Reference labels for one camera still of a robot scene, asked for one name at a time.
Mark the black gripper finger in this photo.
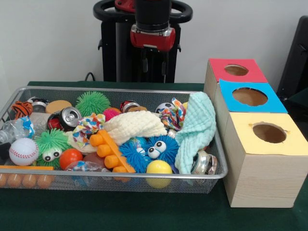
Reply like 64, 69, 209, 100
141, 49, 148, 73
161, 51, 168, 77

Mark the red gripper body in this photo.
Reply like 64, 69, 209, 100
130, 30, 176, 52

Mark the polka dot cloth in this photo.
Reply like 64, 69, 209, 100
159, 97, 187, 132

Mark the shallow clear mesh bin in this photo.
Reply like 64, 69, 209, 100
0, 86, 229, 194

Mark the wooden box with three holes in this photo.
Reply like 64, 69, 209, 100
203, 58, 308, 208

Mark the mint green knitted cloth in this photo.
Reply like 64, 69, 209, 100
175, 91, 217, 174

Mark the green spiky ball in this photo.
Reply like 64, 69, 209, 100
75, 90, 111, 116

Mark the cream knitted cloth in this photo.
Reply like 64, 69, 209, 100
103, 110, 168, 145

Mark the blue spiky toy with eyes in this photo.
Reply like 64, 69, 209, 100
119, 135, 180, 174

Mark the long orange toy block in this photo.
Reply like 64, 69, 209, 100
89, 129, 137, 174

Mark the yellow ball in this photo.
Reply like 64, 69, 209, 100
146, 160, 173, 189

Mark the orange ball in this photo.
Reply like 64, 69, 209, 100
59, 148, 84, 170

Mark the green spiky toy with eyes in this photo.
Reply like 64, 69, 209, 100
33, 128, 73, 169

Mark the black upright panel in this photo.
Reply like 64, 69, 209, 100
276, 15, 308, 97

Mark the dark green tablecloth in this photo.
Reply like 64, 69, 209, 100
0, 81, 308, 231
287, 88, 308, 106

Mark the white baseball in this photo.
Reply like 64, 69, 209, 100
9, 138, 39, 166

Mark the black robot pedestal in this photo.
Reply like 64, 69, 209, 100
93, 0, 193, 84

